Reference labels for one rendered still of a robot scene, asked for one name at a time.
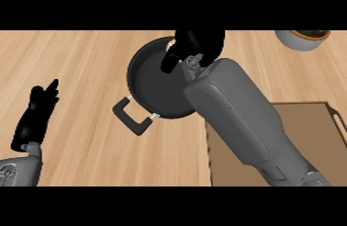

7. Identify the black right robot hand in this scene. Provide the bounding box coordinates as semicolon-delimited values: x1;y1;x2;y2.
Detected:
160;29;226;74

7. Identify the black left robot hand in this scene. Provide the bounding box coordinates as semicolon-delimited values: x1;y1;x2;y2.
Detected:
9;78;61;153

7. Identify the grey plant pot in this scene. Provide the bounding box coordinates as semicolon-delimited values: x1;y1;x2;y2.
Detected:
274;29;333;52

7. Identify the brown wooden tray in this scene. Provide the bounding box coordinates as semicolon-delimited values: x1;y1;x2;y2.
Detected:
204;101;347;187

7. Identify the black pot with handle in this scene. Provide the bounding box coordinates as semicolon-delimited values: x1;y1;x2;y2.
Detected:
111;36;198;137

